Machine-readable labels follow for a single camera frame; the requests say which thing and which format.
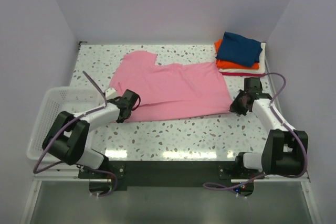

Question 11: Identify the pink t shirt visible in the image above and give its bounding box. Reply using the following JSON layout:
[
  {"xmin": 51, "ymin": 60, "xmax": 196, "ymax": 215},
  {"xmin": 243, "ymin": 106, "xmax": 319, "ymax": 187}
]
[{"xmin": 109, "ymin": 51, "xmax": 232, "ymax": 122}]

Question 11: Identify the folded white t shirt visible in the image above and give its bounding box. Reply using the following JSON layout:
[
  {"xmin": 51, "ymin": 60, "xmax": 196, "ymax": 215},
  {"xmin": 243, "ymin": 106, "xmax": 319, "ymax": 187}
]
[{"xmin": 218, "ymin": 42, "xmax": 266, "ymax": 74}]

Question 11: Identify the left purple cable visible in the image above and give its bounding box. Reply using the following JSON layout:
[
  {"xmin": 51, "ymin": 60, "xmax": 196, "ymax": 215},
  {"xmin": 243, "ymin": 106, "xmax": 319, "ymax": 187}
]
[{"xmin": 33, "ymin": 71, "xmax": 119, "ymax": 197}]

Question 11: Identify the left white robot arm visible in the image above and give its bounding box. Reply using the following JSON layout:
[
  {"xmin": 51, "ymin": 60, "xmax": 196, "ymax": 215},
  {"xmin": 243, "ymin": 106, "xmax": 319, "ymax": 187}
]
[{"xmin": 42, "ymin": 89, "xmax": 141, "ymax": 178}]

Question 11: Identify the white plastic laundry basket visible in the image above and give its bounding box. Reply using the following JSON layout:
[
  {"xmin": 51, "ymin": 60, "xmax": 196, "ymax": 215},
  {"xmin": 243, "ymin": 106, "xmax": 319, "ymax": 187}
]
[{"xmin": 26, "ymin": 87, "xmax": 103, "ymax": 161}]

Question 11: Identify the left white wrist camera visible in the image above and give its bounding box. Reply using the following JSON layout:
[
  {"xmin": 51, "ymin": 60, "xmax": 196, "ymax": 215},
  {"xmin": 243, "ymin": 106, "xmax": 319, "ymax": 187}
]
[{"xmin": 104, "ymin": 87, "xmax": 119, "ymax": 101}]

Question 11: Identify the folded red t shirt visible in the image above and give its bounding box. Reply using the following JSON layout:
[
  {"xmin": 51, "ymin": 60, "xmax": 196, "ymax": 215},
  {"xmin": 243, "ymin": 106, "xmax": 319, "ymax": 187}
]
[{"xmin": 220, "ymin": 72, "xmax": 265, "ymax": 77}]

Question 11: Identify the folded blue t shirt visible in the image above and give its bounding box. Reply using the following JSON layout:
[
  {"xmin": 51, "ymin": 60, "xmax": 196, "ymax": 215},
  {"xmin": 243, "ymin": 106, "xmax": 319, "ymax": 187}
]
[{"xmin": 216, "ymin": 31, "xmax": 262, "ymax": 67}]

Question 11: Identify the aluminium frame rail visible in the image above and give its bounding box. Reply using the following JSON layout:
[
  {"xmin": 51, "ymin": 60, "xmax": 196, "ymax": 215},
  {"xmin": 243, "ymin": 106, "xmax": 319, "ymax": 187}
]
[{"xmin": 33, "ymin": 155, "xmax": 310, "ymax": 183}]

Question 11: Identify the folded orange t shirt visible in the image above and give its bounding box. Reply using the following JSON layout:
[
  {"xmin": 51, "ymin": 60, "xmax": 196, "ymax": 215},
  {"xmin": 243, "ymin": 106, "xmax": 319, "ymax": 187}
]
[{"xmin": 214, "ymin": 39, "xmax": 259, "ymax": 70}]

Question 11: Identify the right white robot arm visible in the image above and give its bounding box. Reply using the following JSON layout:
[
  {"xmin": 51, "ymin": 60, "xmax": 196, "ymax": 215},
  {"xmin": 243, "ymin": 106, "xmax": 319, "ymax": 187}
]
[{"xmin": 230, "ymin": 77, "xmax": 308, "ymax": 178}]

